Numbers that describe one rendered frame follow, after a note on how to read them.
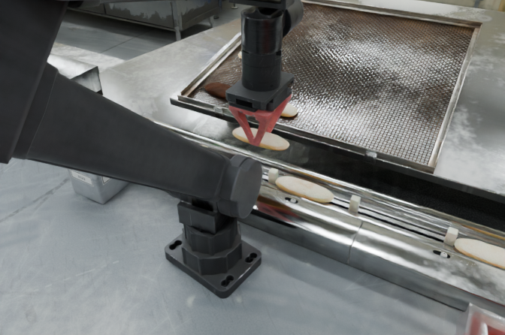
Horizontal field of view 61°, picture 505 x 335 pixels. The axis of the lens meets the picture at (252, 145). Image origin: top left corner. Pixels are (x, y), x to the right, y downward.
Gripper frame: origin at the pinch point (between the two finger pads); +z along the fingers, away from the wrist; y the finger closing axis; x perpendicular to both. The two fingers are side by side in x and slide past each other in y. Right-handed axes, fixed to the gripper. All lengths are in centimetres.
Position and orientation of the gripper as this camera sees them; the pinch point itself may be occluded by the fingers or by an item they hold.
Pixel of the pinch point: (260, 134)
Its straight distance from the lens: 68.0
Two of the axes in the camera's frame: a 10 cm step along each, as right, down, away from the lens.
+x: -8.7, -2.8, 4.0
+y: 4.9, -4.9, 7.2
